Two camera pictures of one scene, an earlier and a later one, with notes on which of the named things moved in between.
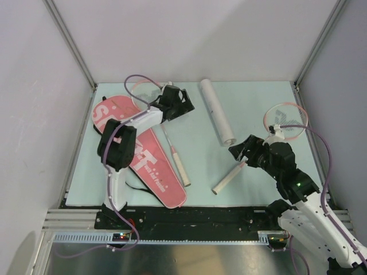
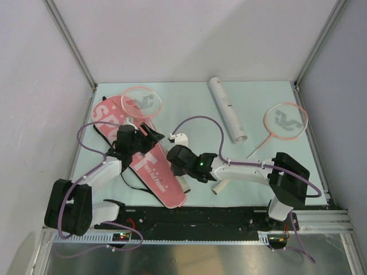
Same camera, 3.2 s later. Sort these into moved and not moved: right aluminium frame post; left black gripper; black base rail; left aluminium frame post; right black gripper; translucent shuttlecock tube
Moved: left black gripper; translucent shuttlecock tube; right black gripper
Not moved: left aluminium frame post; black base rail; right aluminium frame post
